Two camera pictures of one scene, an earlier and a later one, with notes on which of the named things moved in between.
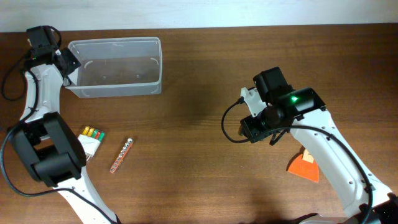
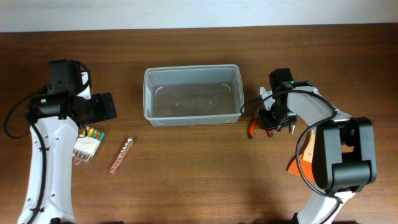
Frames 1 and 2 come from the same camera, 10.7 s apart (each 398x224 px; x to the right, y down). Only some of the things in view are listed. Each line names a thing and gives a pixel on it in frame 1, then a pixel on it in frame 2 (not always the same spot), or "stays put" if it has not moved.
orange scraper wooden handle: [305, 166] stays put
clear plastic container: [116, 66] to [193, 94]
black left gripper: [74, 62] to [97, 99]
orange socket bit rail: [122, 155] stays put
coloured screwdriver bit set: [91, 139] stays put
